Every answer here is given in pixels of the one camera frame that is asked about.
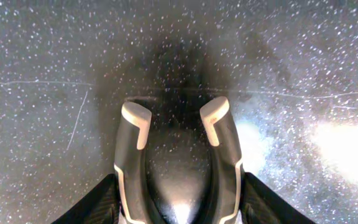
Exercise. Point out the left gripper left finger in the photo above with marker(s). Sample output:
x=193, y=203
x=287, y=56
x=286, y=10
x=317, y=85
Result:
x=98, y=205

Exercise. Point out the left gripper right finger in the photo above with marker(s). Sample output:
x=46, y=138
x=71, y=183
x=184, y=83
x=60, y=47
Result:
x=266, y=205

